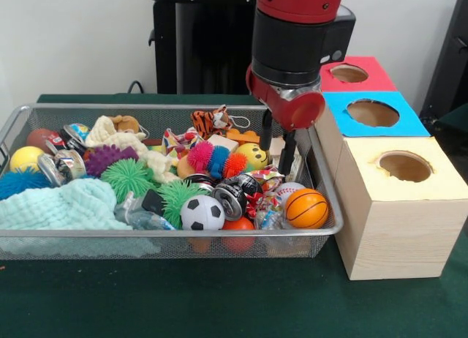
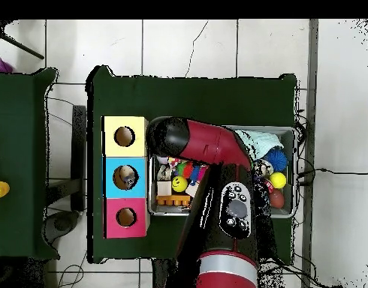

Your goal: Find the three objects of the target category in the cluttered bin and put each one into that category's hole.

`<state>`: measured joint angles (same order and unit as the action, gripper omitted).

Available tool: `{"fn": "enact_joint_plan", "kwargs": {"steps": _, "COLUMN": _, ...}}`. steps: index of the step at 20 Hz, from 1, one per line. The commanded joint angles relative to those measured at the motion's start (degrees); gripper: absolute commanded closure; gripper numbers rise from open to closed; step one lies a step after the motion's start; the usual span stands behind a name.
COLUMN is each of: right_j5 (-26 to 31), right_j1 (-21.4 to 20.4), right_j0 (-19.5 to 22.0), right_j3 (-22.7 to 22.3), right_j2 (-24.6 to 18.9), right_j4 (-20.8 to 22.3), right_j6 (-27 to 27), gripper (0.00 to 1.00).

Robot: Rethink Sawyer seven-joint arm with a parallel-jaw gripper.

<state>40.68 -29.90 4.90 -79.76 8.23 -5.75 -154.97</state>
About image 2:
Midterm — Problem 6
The silver mesh bin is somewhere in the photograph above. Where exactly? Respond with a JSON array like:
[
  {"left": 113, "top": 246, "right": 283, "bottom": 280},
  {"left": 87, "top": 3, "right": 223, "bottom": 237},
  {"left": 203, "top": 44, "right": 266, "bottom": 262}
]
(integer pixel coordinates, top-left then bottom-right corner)
[{"left": 147, "top": 123, "right": 297, "bottom": 219}]

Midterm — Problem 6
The wooden box with three holes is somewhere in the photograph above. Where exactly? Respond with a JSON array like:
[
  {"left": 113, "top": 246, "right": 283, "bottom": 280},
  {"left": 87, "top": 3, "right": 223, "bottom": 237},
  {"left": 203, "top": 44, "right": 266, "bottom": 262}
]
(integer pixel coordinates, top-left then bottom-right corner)
[{"left": 100, "top": 115, "right": 149, "bottom": 239}]

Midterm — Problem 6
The yellow smiley face ball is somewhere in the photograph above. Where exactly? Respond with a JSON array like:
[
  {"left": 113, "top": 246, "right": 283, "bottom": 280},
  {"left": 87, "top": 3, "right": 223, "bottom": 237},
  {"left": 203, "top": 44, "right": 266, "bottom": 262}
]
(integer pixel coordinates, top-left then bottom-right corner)
[{"left": 170, "top": 175, "right": 189, "bottom": 194}]

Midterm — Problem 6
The mint green cloth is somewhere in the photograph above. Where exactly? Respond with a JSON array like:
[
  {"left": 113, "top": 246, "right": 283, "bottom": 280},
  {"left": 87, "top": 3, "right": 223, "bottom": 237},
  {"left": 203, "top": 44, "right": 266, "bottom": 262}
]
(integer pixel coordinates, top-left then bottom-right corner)
[{"left": 234, "top": 129, "right": 285, "bottom": 160}]

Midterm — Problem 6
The blue spiky ball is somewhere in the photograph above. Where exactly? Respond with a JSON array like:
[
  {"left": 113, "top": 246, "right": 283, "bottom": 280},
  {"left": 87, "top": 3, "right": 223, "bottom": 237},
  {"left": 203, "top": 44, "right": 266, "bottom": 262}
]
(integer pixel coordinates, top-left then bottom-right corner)
[{"left": 263, "top": 147, "right": 289, "bottom": 173}]

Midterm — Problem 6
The plain yellow ball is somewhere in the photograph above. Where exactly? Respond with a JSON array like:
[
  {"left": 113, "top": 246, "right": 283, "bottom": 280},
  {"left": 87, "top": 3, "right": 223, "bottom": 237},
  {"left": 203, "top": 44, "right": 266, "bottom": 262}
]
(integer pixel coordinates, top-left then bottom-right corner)
[{"left": 269, "top": 171, "right": 288, "bottom": 190}]

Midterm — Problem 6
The black flat panel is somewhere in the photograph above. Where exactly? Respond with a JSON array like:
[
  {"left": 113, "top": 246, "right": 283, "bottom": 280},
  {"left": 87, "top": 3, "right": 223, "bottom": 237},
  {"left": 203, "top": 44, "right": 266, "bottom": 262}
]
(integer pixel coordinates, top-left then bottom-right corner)
[{"left": 71, "top": 104, "right": 87, "bottom": 212}]

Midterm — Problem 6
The gray round base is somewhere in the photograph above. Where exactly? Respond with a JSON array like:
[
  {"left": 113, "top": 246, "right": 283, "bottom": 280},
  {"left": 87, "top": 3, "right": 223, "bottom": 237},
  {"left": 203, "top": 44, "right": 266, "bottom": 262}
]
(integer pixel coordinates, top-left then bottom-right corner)
[{"left": 45, "top": 209, "right": 80, "bottom": 244}]

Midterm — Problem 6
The black rod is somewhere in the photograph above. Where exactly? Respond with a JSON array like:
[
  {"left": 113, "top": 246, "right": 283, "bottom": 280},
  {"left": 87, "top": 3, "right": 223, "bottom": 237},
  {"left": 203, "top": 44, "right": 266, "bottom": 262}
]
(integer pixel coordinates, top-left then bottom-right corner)
[{"left": 0, "top": 32, "right": 45, "bottom": 60}]

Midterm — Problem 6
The purple object on floor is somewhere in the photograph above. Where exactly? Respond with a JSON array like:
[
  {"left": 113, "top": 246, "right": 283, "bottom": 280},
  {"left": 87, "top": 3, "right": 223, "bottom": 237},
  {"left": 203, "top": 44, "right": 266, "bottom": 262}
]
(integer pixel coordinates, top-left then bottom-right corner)
[{"left": 0, "top": 58, "right": 14, "bottom": 74}]

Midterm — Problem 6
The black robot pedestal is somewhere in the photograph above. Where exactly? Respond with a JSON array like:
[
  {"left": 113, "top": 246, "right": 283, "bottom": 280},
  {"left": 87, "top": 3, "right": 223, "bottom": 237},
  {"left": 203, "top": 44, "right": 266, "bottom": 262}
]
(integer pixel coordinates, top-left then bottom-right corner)
[{"left": 152, "top": 257, "right": 179, "bottom": 288}]

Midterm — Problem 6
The black cable on floor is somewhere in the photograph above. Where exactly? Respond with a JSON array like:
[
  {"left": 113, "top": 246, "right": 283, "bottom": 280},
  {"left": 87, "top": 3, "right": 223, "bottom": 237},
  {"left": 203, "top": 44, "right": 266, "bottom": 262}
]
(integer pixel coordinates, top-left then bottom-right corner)
[{"left": 297, "top": 167, "right": 368, "bottom": 179}]

